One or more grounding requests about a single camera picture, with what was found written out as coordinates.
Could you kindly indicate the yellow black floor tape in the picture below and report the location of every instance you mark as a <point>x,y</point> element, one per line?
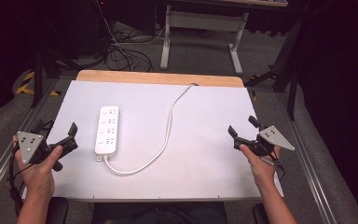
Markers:
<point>28,85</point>

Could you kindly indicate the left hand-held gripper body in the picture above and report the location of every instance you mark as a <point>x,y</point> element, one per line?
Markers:
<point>30,145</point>

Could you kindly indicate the aluminium floor rail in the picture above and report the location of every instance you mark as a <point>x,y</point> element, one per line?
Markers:
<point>9,149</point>
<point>307,168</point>

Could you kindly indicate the white power strip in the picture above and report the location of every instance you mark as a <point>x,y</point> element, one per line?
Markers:
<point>107,130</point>

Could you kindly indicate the white metal desk frame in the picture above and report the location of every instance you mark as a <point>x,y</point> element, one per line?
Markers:
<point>203,21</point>

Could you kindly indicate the black metal stand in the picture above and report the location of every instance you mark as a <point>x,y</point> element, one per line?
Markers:
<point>289,71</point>
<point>38,77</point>

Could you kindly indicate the person's right hand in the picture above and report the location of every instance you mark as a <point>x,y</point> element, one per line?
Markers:
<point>261,169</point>

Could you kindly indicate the person's left hand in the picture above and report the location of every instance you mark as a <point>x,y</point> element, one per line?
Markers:
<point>37,175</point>

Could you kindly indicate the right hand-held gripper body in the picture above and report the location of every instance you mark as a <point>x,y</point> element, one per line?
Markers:
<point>268,139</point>

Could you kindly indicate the black chair armrest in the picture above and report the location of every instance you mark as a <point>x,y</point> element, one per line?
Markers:
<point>57,211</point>
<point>259,214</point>

